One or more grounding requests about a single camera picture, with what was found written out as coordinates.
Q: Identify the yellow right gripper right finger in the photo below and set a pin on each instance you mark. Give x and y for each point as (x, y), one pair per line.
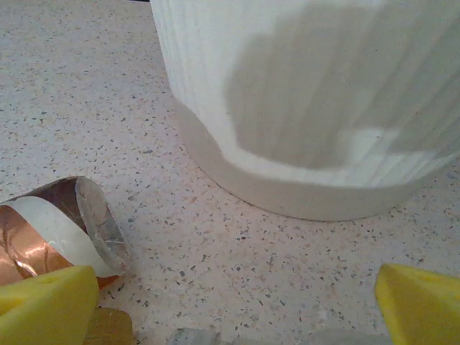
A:
(424, 309)

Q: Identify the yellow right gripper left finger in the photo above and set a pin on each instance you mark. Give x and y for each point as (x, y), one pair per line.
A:
(46, 309)

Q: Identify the brown coffee drink bottle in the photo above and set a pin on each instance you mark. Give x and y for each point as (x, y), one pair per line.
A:
(54, 223)

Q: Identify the white plastic waste bin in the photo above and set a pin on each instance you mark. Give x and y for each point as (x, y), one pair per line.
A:
(201, 90)

